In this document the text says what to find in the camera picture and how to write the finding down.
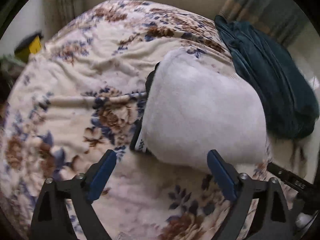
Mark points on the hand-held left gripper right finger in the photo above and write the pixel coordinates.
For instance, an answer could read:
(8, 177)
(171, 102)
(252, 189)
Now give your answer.
(222, 177)

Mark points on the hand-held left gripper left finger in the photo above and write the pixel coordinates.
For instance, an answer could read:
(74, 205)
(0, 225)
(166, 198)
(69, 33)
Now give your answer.
(100, 177)

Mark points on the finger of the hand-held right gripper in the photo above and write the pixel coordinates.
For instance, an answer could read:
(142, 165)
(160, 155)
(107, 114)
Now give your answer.
(287, 176)

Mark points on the white knit sweater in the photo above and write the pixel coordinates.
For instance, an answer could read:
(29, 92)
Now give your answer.
(200, 115)

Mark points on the folded navy striped clothes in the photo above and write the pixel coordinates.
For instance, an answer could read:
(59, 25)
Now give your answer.
(150, 80)

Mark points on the floral bed blanket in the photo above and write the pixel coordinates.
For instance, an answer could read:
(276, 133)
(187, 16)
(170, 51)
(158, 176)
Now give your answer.
(75, 105)

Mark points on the teal velvet quilt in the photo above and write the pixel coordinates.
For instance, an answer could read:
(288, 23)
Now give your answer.
(275, 80)

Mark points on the dark green bag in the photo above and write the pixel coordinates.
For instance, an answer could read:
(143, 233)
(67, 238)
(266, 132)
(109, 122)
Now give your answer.
(10, 66)

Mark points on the yellow box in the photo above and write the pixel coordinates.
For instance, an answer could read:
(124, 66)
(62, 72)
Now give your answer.
(30, 48)

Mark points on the wide teal striped curtain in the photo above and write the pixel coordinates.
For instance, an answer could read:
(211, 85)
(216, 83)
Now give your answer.
(262, 5)

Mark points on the narrow teal striped curtain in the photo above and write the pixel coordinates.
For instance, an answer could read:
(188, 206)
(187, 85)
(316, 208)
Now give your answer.
(67, 5)

